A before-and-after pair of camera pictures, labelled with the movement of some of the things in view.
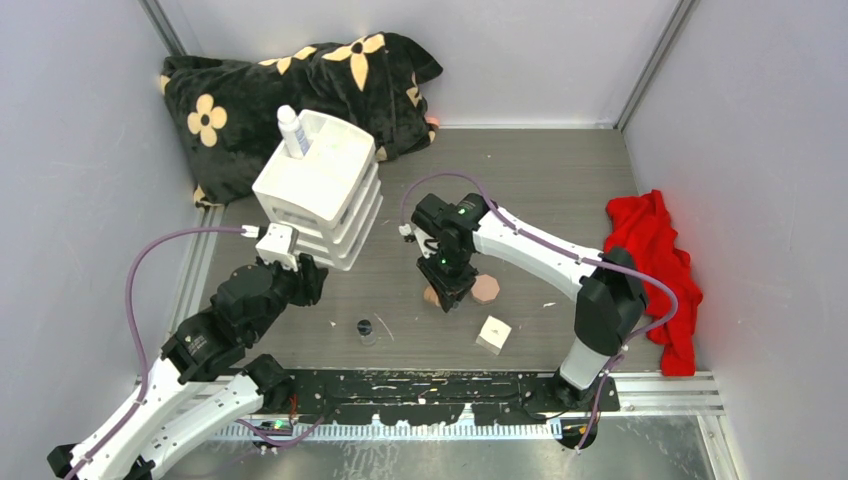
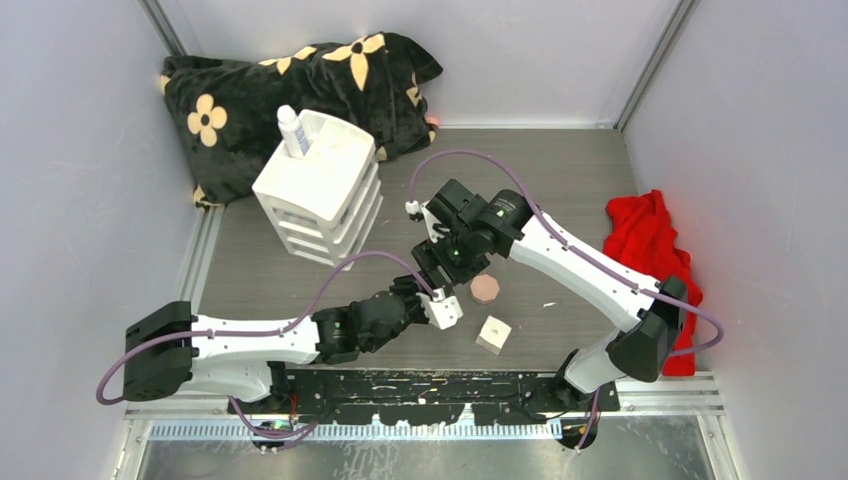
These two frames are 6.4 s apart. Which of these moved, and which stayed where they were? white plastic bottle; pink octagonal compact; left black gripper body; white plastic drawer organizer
Moved: left black gripper body
Stayed: white plastic bottle; white plastic drawer organizer; pink octagonal compact
